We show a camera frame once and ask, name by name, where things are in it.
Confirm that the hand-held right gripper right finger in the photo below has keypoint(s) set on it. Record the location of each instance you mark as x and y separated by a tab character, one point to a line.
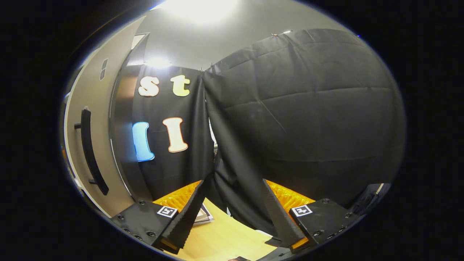
279	217

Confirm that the stack of booklets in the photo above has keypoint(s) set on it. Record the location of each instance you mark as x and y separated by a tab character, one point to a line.
204	216

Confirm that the white cabinet door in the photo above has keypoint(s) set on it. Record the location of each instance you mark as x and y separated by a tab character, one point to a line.
98	90

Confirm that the black backdrop cloth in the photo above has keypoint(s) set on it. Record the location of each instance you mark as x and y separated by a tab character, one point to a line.
308	127
163	170

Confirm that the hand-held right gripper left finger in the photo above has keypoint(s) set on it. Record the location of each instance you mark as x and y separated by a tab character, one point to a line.
186	214

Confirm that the white and grey cabinet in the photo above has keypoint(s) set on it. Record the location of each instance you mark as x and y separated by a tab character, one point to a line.
125	108

